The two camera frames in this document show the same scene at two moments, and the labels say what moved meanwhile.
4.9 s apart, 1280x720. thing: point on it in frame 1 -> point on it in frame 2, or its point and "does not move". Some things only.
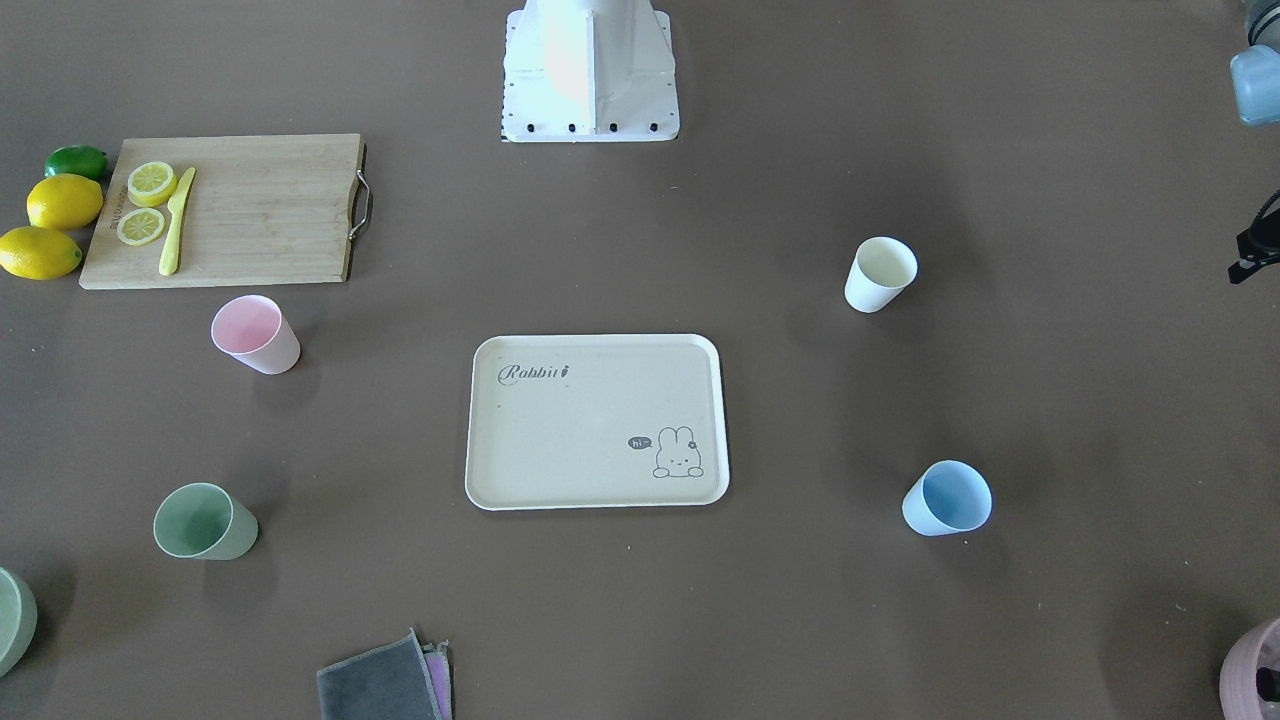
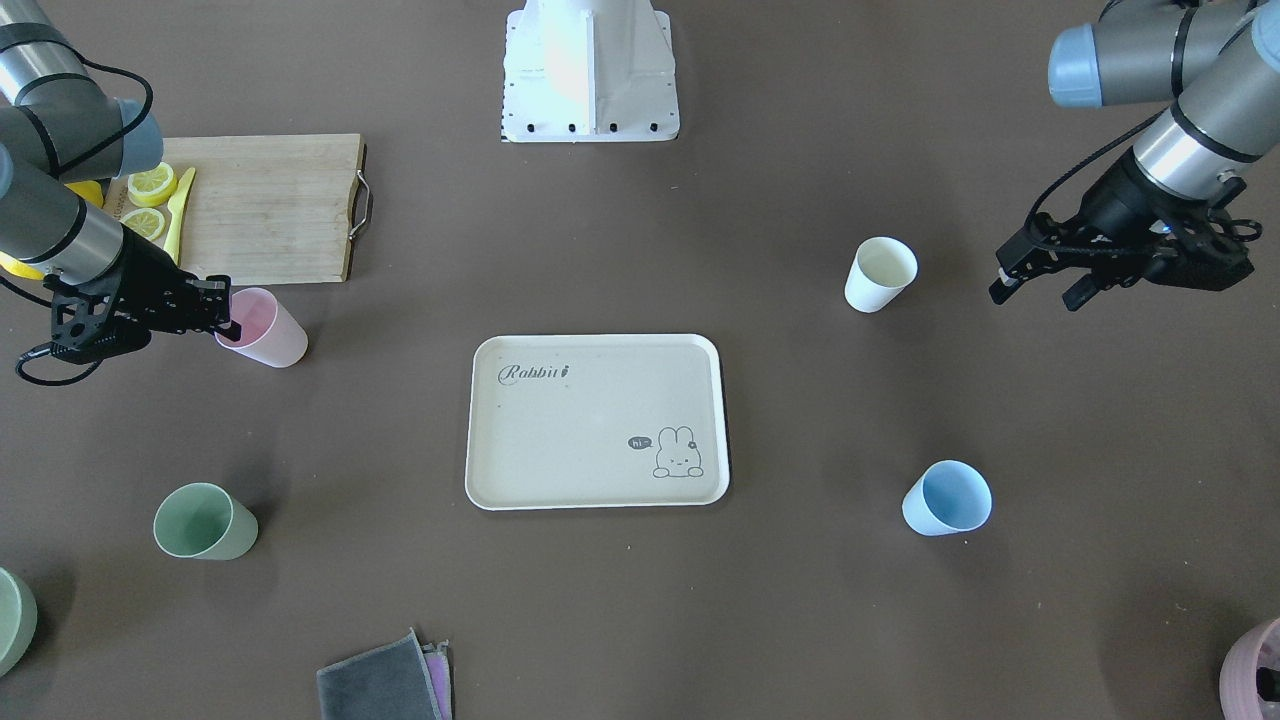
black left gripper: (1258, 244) -> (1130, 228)
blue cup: (949, 497) does not move
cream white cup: (882, 268) does not move
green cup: (201, 520) does not move
